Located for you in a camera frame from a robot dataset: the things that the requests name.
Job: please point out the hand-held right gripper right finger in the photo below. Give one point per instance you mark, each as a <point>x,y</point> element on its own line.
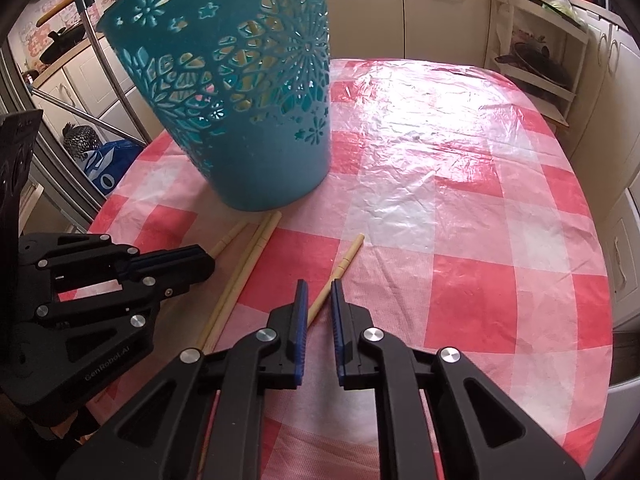
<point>336,330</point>

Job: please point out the notched bamboo chopstick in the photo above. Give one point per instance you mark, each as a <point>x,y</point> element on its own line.
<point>345,262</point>

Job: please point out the cream wall cabinets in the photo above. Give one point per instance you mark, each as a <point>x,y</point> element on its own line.
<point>370,15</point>

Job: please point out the teal cutout plastic basket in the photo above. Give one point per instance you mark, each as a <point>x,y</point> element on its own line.
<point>270,160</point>

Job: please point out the pink wall sticker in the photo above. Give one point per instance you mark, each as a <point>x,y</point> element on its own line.
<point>35,40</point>

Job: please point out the green vegetables in bag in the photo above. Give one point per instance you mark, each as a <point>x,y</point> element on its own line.
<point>557,2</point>

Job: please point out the black pan on rack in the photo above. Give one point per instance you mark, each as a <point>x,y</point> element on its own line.
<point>540,67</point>

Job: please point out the red white checked tablecloth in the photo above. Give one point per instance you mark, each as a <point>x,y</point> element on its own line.
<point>450,240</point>

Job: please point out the blue plastic bag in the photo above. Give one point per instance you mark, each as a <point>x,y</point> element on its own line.
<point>112,167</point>

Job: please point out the cream drawer cabinet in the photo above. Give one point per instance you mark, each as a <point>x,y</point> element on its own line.
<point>80,90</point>

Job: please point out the grey metal panel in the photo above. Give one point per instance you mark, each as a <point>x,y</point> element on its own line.
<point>55,160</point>

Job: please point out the black wok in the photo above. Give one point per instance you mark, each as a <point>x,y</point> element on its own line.
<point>65,42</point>

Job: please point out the black white patterned bag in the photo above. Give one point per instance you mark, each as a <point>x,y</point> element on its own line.
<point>81,138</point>

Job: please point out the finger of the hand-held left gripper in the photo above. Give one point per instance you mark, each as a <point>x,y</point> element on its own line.
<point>165,256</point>
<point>190,272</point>

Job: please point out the cream side cabinets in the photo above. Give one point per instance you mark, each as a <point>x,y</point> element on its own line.
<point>615,120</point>

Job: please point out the metal tube frame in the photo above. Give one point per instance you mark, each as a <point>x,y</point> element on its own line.
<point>107,75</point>

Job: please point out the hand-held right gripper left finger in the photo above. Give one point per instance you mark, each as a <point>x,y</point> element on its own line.
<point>300,330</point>

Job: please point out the white shelf rack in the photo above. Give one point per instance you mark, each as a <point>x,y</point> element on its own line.
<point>575,40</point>

